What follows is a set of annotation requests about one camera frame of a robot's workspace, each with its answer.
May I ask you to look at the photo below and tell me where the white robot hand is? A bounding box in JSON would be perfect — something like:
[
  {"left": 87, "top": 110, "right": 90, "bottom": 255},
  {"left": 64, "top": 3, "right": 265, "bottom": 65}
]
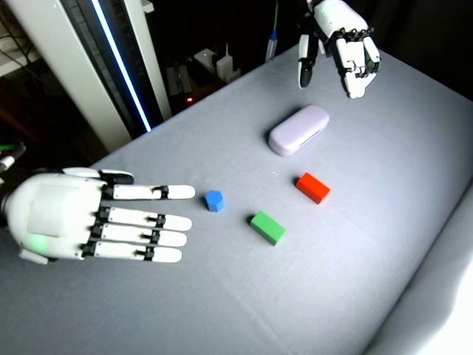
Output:
[
  {"left": 5, "top": 167, "right": 196, "bottom": 266},
  {"left": 297, "top": 0, "right": 381, "bottom": 100}
]

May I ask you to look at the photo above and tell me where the blue hexagonal block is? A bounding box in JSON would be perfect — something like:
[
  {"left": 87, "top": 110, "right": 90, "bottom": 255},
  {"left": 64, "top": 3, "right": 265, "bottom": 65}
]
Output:
[{"left": 203, "top": 189, "right": 225, "bottom": 213}]

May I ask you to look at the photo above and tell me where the lilac oblong case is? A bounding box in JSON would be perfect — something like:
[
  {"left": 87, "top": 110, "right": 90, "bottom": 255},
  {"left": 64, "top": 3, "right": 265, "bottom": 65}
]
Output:
[{"left": 268, "top": 104, "right": 330, "bottom": 157}]

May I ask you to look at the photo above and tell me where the white plastic bottle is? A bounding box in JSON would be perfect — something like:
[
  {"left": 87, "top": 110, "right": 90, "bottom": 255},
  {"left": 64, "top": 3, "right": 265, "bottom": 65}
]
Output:
[{"left": 216, "top": 43, "right": 242, "bottom": 83}]

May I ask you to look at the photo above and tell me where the small white box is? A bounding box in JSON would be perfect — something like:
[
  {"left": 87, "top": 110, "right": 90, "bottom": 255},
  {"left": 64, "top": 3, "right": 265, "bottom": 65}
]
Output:
[{"left": 194, "top": 48, "right": 219, "bottom": 75}]

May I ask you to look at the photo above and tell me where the white column with light strip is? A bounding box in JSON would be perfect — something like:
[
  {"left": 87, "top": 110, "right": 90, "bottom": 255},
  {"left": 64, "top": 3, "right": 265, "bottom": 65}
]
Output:
[{"left": 5, "top": 0, "right": 173, "bottom": 152}]

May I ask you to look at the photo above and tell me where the red rectangular block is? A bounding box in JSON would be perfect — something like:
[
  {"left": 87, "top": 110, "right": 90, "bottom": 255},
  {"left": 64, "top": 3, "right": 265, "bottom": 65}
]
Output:
[{"left": 295, "top": 172, "right": 331, "bottom": 205}]

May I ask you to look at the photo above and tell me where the green rectangular block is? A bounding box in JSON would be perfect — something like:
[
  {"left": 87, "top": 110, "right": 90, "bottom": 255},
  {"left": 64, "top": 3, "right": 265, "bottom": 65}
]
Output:
[{"left": 249, "top": 210, "right": 287, "bottom": 247}]

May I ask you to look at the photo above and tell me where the grey table cloth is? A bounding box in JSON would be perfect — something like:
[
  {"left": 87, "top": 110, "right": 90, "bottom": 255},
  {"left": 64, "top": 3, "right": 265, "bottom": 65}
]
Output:
[{"left": 0, "top": 44, "right": 473, "bottom": 355}]

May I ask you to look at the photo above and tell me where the white cable connector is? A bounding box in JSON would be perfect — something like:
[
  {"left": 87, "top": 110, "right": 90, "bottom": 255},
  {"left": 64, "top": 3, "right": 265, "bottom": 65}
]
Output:
[{"left": 265, "top": 31, "right": 279, "bottom": 63}]

